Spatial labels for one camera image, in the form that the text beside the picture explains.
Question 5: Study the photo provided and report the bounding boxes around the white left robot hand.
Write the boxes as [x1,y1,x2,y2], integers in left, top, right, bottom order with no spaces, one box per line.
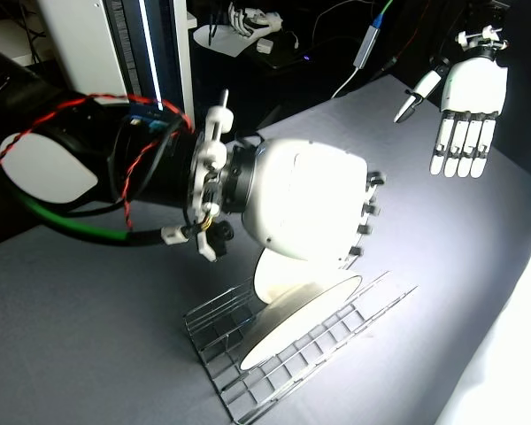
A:
[393,52,510,179]

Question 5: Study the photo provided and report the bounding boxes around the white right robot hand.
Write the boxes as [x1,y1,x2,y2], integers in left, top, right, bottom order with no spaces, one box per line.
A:
[229,136,388,272]

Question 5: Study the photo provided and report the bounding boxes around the silver usb hub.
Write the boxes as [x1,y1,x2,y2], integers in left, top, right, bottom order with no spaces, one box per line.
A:
[352,25,380,70]

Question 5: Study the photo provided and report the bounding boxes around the black device with blue light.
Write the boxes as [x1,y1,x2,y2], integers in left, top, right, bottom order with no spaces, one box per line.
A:
[265,42,315,71]

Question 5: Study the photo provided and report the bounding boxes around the white skeletal spare hand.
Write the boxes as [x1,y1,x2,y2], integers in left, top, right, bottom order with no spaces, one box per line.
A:
[227,1,284,39]

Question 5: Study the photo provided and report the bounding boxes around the white robot column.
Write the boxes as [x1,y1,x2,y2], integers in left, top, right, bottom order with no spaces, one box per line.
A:
[37,0,196,129]

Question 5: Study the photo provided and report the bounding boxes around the green cable with blue plug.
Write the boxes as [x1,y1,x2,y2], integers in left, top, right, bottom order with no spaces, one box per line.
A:
[371,0,396,27]

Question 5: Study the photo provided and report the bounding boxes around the white cable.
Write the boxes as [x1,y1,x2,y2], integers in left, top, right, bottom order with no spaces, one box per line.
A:
[330,66,360,99]

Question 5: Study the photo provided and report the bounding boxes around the silver wire rack shelf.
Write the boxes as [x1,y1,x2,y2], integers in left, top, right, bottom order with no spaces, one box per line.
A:
[183,269,419,424]

